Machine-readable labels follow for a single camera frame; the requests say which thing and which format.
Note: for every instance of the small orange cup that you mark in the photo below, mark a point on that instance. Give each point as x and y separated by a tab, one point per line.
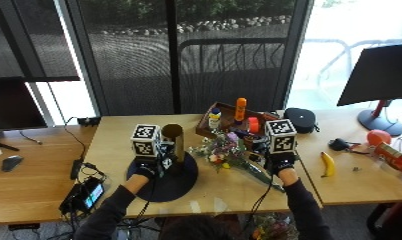
253	124

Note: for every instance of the orange bottle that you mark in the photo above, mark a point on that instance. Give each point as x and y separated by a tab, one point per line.
240	108

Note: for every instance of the white marker cube right glove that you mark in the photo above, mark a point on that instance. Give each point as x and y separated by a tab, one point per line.
281	136

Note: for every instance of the flower bouquet with green stems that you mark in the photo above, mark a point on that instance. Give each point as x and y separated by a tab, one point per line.
225	151

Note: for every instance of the dark red chair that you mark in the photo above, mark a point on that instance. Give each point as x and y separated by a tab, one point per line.
394	220

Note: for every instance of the yellow banana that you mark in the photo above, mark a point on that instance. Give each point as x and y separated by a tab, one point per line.
329	164

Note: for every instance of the dark metal railing outside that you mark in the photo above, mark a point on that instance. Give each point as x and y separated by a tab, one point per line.
232	41

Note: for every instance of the red cylinder can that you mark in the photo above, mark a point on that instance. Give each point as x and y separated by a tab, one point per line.
394	158

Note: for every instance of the tall brown cylinder vase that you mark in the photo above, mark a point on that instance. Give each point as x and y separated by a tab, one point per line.
179	140

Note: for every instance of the person's left hand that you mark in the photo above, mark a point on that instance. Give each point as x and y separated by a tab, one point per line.
144	168

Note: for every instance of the orange ball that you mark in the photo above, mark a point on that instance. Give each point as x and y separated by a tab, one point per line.
378	137

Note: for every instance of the black round mat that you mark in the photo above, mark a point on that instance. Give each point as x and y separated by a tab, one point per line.
175	185

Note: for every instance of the bunch of mixed flowers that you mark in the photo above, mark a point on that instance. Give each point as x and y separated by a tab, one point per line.
275	228

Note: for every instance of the white marker cube left glove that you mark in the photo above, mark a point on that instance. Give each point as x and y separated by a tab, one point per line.
145	140

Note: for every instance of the black clamp at table edge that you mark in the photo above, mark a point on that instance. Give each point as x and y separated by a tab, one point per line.
88	121

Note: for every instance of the brown wooden tray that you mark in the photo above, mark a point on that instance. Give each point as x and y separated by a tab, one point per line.
228	115

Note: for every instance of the dark computer mouse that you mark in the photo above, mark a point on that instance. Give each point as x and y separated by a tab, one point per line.
11	163

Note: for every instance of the white bottle with blue cap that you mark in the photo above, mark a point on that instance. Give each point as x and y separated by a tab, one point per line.
215	119

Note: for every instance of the black device with lit screen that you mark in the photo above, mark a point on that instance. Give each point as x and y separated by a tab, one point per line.
86	195

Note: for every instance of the black power adapter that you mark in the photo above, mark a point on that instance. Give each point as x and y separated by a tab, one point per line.
76	169

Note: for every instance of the black monitor with red stand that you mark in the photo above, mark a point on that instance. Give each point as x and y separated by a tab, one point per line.
381	76

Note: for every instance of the black zipped case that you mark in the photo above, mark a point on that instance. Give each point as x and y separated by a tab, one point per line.
300	119

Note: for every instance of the person's right hand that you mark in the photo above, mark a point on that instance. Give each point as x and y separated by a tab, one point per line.
281	164

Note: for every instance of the white marker cube glove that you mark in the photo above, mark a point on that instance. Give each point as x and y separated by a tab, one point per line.
281	136
145	140

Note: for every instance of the small black gadget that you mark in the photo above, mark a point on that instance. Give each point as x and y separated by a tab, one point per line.
338	144

